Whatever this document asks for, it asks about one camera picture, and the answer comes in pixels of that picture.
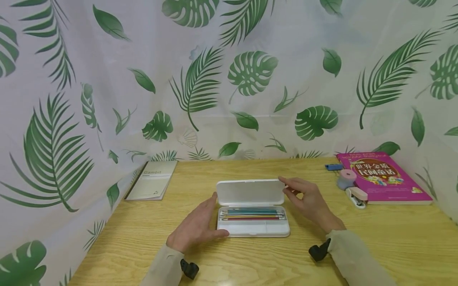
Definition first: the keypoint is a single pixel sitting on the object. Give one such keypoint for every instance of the white plastic pencil case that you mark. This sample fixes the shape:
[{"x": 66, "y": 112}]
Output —
[{"x": 250, "y": 192}]

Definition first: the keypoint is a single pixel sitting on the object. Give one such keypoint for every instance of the pink and white stapler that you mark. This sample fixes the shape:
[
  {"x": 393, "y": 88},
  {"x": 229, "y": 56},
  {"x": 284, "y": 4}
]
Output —
[{"x": 357, "y": 196}]

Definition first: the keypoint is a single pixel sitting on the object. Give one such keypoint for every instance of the pink round tape dispenser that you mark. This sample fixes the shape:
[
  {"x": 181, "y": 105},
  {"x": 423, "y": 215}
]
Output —
[{"x": 346, "y": 178}]

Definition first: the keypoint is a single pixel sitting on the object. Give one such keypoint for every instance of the grey-green notebook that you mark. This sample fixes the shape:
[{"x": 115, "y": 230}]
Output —
[{"x": 152, "y": 180}]

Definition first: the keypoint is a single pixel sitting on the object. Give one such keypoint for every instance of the blue binder clip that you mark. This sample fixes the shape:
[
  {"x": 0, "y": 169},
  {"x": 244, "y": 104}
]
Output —
[{"x": 333, "y": 167}]

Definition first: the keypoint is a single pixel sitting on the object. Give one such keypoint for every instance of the teal pencil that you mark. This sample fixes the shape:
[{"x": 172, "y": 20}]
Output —
[{"x": 252, "y": 210}]

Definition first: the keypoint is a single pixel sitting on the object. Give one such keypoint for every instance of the pink picture book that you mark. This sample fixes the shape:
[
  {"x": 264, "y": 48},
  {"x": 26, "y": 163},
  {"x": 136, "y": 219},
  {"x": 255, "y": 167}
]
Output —
[{"x": 384, "y": 178}]

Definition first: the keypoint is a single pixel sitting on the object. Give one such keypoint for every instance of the person's right forearm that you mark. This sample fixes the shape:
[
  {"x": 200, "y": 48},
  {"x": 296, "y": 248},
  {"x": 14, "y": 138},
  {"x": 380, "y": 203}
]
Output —
[{"x": 357, "y": 260}]

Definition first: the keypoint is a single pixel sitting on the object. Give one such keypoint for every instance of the person's left forearm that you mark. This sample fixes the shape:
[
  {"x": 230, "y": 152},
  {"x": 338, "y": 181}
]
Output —
[{"x": 162, "y": 268}]

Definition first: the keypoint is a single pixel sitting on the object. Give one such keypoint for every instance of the red pencil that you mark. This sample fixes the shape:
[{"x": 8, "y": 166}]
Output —
[{"x": 250, "y": 218}]

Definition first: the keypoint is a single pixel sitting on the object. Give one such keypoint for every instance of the person's left hand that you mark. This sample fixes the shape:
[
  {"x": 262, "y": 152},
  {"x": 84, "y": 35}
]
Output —
[{"x": 195, "y": 228}]

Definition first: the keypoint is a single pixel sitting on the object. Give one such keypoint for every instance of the person's right hand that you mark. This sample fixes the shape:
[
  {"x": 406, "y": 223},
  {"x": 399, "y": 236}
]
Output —
[{"x": 311, "y": 202}]

